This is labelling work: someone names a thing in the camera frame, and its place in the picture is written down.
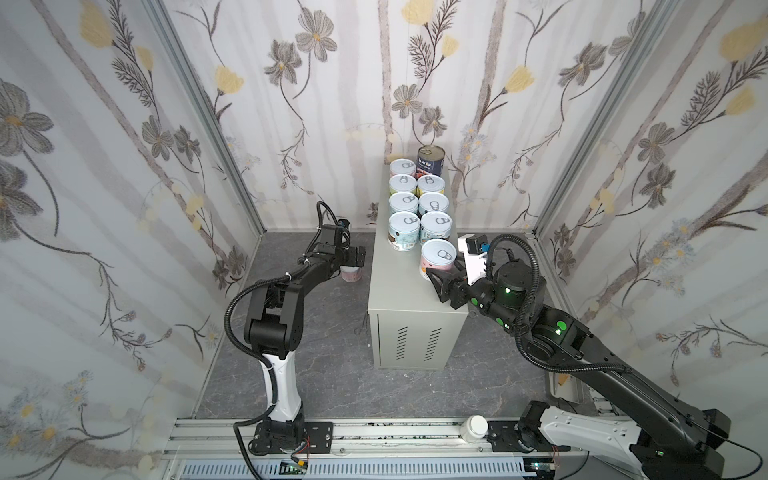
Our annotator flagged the pink label can left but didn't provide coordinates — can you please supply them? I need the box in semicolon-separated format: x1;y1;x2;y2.
340;266;363;283

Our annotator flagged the pink white can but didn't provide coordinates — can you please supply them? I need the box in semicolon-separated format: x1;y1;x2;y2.
389;158;416;177

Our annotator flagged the blue red tomato can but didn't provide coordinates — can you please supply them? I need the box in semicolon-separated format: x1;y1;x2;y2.
416;145;445;178

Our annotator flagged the white cable duct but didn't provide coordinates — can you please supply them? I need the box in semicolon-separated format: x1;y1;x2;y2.
179;458;538;480

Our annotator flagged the dark label can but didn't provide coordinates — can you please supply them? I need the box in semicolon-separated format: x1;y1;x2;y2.
388;212;421;251

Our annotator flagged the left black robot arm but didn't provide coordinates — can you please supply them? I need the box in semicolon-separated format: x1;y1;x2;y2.
223;201;366;457

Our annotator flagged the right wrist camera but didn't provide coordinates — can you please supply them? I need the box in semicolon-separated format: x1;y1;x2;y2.
457;234;490;285

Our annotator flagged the grey metal cabinet box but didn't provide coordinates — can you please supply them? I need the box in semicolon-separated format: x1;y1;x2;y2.
368;233;468;371

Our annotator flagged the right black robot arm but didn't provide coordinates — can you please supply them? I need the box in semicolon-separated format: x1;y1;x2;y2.
420;234;731;479

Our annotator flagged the teal label can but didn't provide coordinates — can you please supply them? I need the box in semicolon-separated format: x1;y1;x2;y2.
388;192;419;215

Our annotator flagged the aluminium rail frame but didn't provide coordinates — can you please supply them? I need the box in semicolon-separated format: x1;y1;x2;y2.
158;416;667;480

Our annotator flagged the white dark can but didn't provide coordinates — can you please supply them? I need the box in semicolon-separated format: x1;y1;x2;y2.
419;211;453;244

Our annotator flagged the green label can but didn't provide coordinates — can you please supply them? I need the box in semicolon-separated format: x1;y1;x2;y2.
388;174;417;195

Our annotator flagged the yellow label can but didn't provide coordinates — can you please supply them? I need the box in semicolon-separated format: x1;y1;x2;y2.
417;174;445;196

